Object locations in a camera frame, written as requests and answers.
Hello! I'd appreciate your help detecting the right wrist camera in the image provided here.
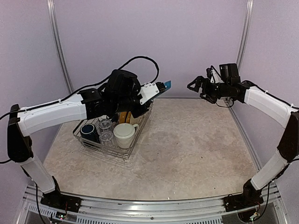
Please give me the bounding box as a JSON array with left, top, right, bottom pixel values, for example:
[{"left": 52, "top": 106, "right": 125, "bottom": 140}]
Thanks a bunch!
[{"left": 206, "top": 67, "right": 221, "bottom": 83}]

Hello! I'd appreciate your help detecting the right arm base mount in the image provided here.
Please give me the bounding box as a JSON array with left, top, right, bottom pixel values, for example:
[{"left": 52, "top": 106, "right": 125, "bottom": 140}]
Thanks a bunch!
[{"left": 223, "top": 194, "right": 264, "bottom": 212}]

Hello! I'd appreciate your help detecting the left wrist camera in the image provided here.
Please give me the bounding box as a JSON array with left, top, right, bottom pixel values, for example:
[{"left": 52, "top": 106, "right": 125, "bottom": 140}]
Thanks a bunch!
[{"left": 138, "top": 82, "right": 167, "bottom": 105}]

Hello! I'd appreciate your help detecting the aluminium front rail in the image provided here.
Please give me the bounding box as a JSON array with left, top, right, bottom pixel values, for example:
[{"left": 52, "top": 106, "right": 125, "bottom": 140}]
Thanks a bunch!
[{"left": 22, "top": 184, "right": 285, "bottom": 224}]

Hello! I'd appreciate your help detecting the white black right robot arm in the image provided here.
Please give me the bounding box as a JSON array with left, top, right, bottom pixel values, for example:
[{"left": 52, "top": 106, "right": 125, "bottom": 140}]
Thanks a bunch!
[{"left": 187, "top": 63, "right": 299, "bottom": 207}]

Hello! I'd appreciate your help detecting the right aluminium corner post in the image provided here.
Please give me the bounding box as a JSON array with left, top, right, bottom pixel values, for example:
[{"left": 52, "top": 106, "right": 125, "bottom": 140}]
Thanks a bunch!
[{"left": 236, "top": 0, "right": 254, "bottom": 69}]

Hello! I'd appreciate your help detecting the dark blue mug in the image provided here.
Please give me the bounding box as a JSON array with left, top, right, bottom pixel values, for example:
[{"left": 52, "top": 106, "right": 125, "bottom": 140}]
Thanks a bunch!
[{"left": 80, "top": 124, "right": 100, "bottom": 143}]

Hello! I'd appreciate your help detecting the clear glass near front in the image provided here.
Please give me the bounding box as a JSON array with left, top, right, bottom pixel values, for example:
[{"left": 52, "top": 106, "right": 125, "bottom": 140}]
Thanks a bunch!
[{"left": 100, "top": 131, "right": 115, "bottom": 147}]

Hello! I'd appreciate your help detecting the left aluminium corner post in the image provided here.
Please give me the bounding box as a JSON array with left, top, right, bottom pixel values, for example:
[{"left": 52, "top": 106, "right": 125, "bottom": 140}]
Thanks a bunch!
[{"left": 47, "top": 0, "right": 74, "bottom": 93}]

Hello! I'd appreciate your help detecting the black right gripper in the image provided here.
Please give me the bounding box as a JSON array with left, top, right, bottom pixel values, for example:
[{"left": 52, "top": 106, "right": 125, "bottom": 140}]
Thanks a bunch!
[{"left": 187, "top": 75, "right": 231, "bottom": 104}]

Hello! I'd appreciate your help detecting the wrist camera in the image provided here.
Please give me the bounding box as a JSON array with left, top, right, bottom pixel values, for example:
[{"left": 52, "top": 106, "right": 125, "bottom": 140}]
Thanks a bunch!
[
  {"left": 138, "top": 82, "right": 167, "bottom": 105},
  {"left": 206, "top": 67, "right": 221, "bottom": 83}
]

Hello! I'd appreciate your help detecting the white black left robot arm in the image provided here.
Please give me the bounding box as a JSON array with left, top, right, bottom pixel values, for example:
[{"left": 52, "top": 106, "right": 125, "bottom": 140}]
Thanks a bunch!
[{"left": 7, "top": 70, "right": 164, "bottom": 208}]

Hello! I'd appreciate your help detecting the yellow polka dot plate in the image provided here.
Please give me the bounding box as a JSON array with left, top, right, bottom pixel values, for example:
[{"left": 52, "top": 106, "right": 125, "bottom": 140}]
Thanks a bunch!
[{"left": 119, "top": 112, "right": 130, "bottom": 124}]

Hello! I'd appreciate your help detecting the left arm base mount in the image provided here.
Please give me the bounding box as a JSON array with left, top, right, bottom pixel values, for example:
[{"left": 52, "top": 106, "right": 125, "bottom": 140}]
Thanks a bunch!
[{"left": 41, "top": 192, "right": 82, "bottom": 213}]

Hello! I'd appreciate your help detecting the cream ribbed mug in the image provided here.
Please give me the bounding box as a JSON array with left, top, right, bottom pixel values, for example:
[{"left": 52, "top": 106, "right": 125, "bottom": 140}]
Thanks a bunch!
[{"left": 113, "top": 123, "right": 139, "bottom": 149}]

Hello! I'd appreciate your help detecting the aluminium corner post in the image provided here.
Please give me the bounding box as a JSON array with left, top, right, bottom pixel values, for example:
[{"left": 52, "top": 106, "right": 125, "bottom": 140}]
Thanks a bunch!
[
  {"left": 236, "top": 0, "right": 254, "bottom": 69},
  {"left": 47, "top": 0, "right": 74, "bottom": 93}
]

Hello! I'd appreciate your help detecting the wire dish rack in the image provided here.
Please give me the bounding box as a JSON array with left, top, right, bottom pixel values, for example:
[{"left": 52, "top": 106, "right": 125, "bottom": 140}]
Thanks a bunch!
[{"left": 72, "top": 105, "right": 153, "bottom": 159}]

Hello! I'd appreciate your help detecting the clear glass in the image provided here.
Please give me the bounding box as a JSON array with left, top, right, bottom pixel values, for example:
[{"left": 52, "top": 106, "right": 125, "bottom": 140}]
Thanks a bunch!
[
  {"left": 100, "top": 131, "right": 115, "bottom": 147},
  {"left": 99, "top": 119, "right": 113, "bottom": 132}
]

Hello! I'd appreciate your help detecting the clear glass behind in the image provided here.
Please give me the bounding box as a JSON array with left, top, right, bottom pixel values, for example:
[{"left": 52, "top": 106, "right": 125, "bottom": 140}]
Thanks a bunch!
[{"left": 99, "top": 119, "right": 113, "bottom": 132}]

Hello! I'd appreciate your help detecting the cream plate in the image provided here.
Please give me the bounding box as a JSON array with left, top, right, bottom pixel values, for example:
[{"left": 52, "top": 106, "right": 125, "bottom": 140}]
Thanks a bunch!
[{"left": 126, "top": 112, "right": 143, "bottom": 125}]

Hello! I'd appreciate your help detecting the blue polka dot plate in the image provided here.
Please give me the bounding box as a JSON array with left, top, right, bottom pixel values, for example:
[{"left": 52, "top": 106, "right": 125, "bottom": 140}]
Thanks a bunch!
[{"left": 164, "top": 80, "right": 171, "bottom": 91}]

